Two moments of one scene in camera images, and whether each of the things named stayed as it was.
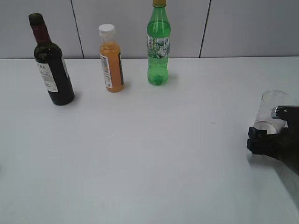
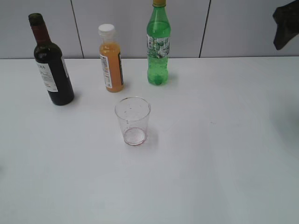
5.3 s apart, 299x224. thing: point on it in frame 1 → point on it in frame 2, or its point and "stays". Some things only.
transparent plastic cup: [270, 100] → [133, 113]
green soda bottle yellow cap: [158, 31] stays
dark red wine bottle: [48, 55] stays
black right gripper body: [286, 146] → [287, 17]
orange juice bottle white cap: [110, 59] stays
